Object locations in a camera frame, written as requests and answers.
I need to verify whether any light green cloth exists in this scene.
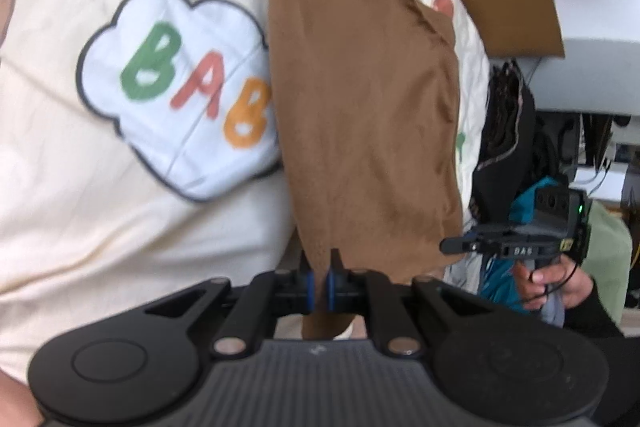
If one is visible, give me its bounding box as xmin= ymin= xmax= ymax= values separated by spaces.
xmin=582 ymin=202 xmax=633 ymax=323

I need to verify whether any cream bear print blanket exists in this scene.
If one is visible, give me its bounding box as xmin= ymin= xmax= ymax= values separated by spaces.
xmin=0 ymin=0 xmax=493 ymax=388

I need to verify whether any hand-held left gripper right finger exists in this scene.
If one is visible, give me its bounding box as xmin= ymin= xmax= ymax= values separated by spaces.
xmin=326 ymin=249 xmax=493 ymax=358

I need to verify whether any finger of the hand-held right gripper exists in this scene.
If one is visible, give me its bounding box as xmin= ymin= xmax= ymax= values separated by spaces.
xmin=440 ymin=234 xmax=483 ymax=255

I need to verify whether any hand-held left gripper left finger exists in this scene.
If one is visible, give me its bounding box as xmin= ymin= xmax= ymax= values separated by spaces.
xmin=143 ymin=251 xmax=316 ymax=358

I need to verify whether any brown printed t-shirt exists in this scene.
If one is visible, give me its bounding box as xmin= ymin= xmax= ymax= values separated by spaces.
xmin=267 ymin=0 xmax=463 ymax=343

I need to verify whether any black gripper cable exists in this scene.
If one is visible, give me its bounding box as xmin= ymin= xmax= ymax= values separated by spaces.
xmin=520 ymin=252 xmax=582 ymax=308

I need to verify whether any person's right forearm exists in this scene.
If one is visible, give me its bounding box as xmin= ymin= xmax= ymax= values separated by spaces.
xmin=562 ymin=282 xmax=626 ymax=340

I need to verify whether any person's right hand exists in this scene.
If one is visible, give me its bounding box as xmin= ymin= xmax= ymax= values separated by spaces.
xmin=514 ymin=257 xmax=593 ymax=310

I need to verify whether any black clothes pile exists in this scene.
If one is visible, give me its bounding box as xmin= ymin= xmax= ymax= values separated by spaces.
xmin=470 ymin=59 xmax=581 ymax=228

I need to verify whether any white desk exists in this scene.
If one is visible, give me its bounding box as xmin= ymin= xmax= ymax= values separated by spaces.
xmin=530 ymin=0 xmax=640 ymax=202

